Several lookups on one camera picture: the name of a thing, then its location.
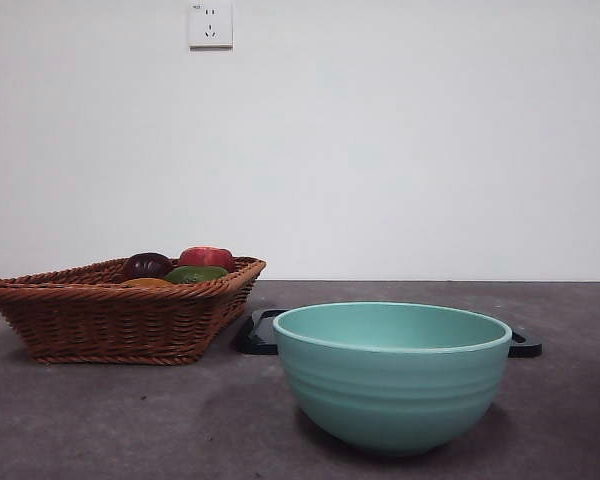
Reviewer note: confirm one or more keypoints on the brown kiwi fruit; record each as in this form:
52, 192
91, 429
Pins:
147, 283

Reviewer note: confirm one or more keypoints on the white wall socket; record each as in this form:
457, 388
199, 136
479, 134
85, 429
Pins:
210, 25

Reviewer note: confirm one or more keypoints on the green avocado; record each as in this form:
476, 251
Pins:
195, 274

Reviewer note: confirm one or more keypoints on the teal ribbed bowl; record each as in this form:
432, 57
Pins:
395, 395

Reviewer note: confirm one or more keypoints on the brown wicker basket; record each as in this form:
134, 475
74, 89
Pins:
115, 320

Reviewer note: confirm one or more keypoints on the black rectangular tray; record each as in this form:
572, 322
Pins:
257, 337

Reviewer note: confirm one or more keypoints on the dark purple round fruit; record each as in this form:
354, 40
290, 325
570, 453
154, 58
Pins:
147, 265

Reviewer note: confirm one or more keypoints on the red apple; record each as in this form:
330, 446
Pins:
205, 257

